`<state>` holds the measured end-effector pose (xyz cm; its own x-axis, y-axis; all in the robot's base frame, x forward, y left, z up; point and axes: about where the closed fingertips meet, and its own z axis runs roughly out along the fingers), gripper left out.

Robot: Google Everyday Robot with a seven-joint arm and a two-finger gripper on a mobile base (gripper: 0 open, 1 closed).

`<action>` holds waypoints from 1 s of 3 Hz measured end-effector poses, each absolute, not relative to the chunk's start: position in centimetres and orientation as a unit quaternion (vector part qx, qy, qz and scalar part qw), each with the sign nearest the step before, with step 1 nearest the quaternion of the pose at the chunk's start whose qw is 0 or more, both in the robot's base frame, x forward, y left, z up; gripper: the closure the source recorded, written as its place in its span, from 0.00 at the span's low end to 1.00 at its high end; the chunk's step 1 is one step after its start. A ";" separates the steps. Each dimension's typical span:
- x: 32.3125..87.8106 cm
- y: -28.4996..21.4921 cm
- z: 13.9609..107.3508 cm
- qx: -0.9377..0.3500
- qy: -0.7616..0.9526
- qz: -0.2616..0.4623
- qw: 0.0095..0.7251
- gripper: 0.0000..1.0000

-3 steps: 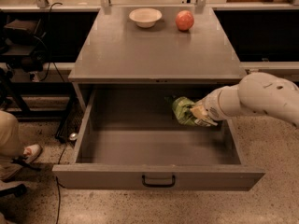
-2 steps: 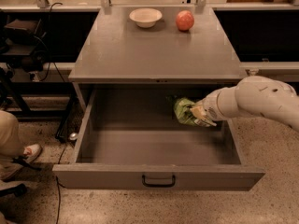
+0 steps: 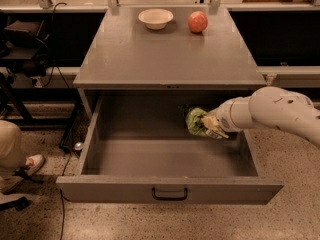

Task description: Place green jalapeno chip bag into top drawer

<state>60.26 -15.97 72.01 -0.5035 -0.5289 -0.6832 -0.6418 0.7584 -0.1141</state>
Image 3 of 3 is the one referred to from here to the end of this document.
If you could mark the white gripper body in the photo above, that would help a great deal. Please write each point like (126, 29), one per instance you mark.
(224, 118)

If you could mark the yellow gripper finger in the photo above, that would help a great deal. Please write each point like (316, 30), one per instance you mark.
(211, 122)

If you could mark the green jalapeno chip bag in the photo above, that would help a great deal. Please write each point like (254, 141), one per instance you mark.
(192, 116)

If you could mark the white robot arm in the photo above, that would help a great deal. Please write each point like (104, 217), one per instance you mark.
(268, 107)

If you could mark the grey open top drawer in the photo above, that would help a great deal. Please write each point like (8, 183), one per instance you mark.
(138, 140)

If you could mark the red apple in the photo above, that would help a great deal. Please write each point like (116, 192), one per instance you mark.
(197, 22)

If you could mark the grey cabinet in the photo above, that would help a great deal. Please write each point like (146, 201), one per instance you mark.
(126, 55)

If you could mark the white paper bowl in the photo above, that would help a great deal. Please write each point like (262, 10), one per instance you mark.
(155, 19)

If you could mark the small silver round object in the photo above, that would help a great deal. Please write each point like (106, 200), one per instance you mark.
(78, 146)

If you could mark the black mesh panel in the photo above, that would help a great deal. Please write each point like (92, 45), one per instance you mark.
(76, 130)

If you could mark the white red shoe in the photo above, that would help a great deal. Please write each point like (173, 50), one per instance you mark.
(34, 164)

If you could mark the black chair base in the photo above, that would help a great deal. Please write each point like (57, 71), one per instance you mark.
(23, 202)

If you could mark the person leg beige trousers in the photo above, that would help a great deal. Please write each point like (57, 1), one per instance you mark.
(11, 156)

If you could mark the black equipment stand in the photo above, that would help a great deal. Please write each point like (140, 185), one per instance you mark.
(25, 51)

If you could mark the black drawer handle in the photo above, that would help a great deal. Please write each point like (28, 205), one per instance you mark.
(175, 196)

